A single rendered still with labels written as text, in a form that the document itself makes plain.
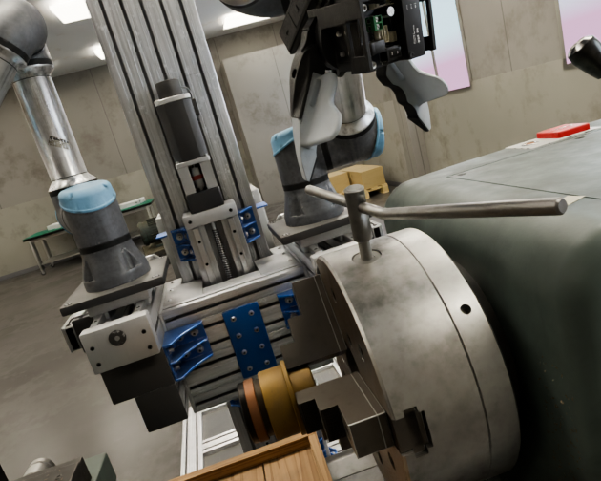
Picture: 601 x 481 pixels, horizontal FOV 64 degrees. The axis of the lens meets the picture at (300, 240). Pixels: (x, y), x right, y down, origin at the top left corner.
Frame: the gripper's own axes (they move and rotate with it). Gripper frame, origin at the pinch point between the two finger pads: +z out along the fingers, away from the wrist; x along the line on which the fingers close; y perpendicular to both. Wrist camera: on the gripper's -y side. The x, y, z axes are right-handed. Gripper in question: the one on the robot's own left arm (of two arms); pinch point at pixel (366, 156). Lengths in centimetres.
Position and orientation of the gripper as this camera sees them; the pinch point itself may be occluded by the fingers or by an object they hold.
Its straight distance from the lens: 48.5
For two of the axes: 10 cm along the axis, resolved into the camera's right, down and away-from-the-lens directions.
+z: 2.3, 8.8, 4.1
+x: 8.3, -4.0, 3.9
